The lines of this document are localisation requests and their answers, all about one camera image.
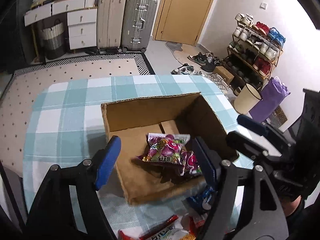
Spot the blue Oreo cookie pack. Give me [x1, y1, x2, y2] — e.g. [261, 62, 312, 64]
[187, 185, 216, 215]

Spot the white red chips bag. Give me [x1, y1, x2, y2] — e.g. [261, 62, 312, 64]
[118, 215, 196, 240]

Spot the right hand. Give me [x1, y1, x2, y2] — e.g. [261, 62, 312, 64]
[280, 196, 304, 217]

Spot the cream waste bin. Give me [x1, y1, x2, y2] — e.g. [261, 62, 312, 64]
[234, 83, 263, 114]

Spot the purple candy snack bag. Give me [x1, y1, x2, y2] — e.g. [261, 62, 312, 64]
[137, 133, 202, 177]

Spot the brown cardboard SF box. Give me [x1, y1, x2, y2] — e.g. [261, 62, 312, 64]
[101, 93, 239, 205]

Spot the teal white checkered tablecloth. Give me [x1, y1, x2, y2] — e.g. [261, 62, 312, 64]
[23, 75, 249, 237]

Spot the small brown cardboard box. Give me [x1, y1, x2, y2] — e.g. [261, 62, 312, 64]
[213, 66, 234, 85]

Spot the wooden shoe rack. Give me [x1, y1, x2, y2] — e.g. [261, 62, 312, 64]
[222, 14, 286, 91]

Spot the patterned floor rug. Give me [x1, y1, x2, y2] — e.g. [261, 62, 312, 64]
[1, 53, 155, 176]

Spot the woven laundry basket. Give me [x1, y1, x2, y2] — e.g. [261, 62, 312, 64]
[40, 18, 66, 60]

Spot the wooden door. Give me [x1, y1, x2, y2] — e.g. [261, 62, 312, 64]
[153, 0, 213, 46]

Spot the white drawer desk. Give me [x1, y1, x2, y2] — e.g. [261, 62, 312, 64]
[24, 0, 98, 50]

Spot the silver suitcase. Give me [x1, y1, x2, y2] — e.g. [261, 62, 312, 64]
[121, 0, 158, 53]

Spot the beige suitcase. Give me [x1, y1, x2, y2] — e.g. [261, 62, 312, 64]
[97, 0, 126, 49]

